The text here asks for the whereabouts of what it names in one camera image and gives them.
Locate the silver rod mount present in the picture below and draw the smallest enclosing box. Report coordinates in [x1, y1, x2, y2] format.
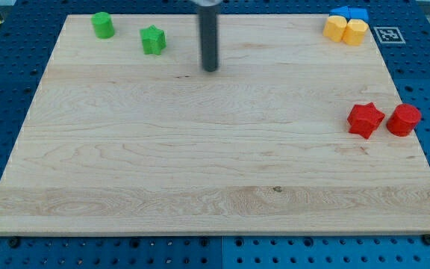
[191, 0, 222, 7]

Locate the blue cube block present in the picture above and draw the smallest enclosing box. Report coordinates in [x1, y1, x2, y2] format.
[348, 7, 370, 23]

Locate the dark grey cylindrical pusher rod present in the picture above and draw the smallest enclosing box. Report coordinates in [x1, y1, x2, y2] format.
[197, 4, 219, 72]

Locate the red cylinder block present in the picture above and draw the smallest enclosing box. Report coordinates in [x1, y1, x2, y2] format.
[386, 104, 422, 137]

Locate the white fiducial marker tag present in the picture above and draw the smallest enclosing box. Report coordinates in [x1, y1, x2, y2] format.
[373, 26, 405, 44]

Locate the red star block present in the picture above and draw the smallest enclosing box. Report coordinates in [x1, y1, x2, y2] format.
[347, 102, 385, 139]

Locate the green cylinder block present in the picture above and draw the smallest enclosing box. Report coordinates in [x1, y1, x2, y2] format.
[90, 11, 115, 39]

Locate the yellow hexagon block right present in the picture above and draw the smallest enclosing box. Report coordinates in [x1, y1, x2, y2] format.
[342, 19, 369, 46]

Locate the blue triangle block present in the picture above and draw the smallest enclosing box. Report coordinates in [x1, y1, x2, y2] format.
[329, 6, 351, 20]

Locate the wooden board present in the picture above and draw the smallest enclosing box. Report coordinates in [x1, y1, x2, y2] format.
[0, 15, 430, 237]

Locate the yellow pentagon block left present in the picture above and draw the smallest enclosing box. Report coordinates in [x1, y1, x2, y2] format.
[322, 15, 347, 42]

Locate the green star block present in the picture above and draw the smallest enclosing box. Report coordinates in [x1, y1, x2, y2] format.
[140, 25, 166, 55]

